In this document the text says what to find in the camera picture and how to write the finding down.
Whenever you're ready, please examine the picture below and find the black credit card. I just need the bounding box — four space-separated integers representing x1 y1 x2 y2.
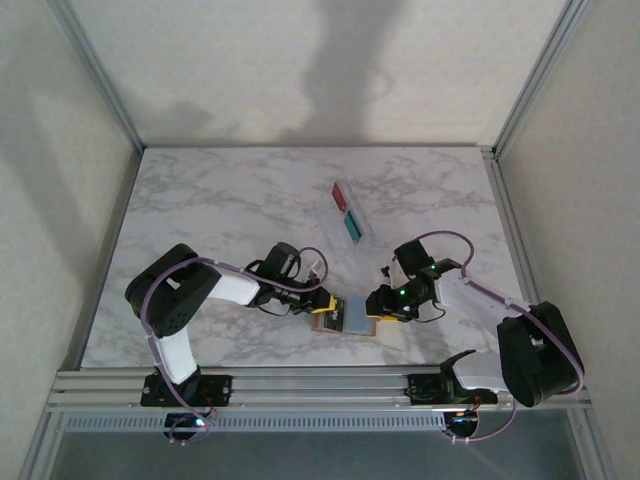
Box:
322 297 351 334

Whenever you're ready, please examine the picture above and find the brown leather card holder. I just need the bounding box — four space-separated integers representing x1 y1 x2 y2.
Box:
309 294 377 339

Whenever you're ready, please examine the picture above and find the light blue credit card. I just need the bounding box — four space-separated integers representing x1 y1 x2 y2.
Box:
344 295 375 335

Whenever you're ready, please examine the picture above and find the clear acrylic card stand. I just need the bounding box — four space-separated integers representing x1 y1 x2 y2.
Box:
319 177 379 251

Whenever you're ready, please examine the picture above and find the teal credit card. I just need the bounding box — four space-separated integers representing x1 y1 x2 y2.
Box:
342 209 366 244

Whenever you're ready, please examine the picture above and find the black controller board with LED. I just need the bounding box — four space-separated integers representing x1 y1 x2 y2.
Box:
443 409 482 437
163 412 212 435

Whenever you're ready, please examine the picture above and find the thin black left gripper cable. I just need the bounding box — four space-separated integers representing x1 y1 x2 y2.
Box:
257 299 306 320

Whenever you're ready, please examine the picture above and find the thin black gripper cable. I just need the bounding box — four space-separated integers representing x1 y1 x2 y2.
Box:
257 299 306 320
412 304 449 325

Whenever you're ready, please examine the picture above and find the thin black right gripper cable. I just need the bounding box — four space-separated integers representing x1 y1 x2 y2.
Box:
412 304 449 325

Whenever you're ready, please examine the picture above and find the long aluminium base rail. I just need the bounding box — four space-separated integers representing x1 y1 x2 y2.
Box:
44 366 594 415

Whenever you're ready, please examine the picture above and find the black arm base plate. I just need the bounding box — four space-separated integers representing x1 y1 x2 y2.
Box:
139 374 235 407
405 373 501 407

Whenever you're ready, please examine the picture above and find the aluminium side rail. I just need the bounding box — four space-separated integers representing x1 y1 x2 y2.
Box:
482 144 544 307
74 147 146 374

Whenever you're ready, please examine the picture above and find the grey slotted cable duct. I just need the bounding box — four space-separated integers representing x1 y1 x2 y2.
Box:
62 412 449 434

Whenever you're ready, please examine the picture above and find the aluminium frame post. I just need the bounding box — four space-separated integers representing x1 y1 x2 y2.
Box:
491 0 596 156
47 0 146 154

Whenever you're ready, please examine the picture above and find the aluminium frame leg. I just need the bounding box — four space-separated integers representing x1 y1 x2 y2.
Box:
569 407 619 480
19 409 69 480

